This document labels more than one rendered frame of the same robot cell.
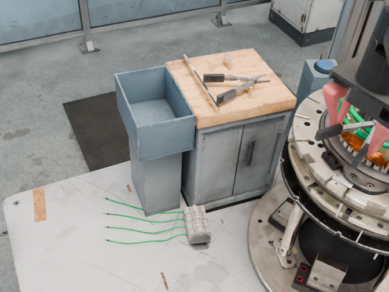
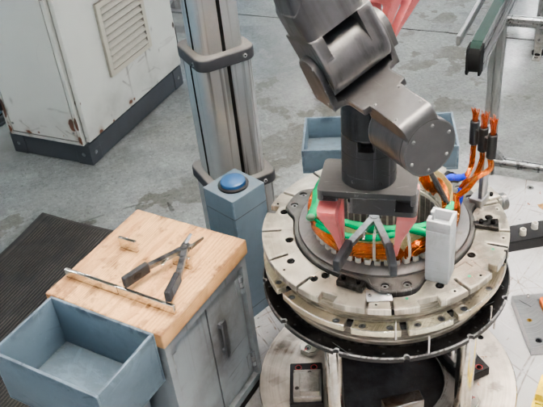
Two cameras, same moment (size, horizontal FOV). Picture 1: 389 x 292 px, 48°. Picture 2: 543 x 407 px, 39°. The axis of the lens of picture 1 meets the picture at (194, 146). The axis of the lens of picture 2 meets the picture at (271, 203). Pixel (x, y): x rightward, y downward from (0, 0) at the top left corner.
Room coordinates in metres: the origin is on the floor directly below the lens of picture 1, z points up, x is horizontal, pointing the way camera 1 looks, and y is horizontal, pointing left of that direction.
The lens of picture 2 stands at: (-0.05, 0.24, 1.72)
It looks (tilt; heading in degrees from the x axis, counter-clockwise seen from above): 36 degrees down; 327
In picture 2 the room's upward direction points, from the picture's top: 7 degrees counter-clockwise
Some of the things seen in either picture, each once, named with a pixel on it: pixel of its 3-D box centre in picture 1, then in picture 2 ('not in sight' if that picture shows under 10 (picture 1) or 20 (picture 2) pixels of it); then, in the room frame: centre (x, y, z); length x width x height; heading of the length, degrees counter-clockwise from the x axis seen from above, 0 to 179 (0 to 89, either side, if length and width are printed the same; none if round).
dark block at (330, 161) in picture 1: (331, 159); (351, 282); (0.47, -0.21, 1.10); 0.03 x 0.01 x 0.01; 23
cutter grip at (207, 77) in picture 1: (213, 77); (136, 274); (0.68, -0.03, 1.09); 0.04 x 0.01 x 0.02; 98
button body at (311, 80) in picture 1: (311, 112); (242, 245); (0.83, -0.28, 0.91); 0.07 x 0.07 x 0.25; 8
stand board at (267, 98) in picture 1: (227, 84); (149, 272); (0.71, -0.06, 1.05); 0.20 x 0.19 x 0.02; 113
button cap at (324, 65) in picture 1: (325, 65); (233, 181); (0.83, -0.28, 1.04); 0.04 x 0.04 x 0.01
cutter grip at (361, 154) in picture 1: (360, 155); (391, 259); (0.41, -0.22, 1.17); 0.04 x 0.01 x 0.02; 143
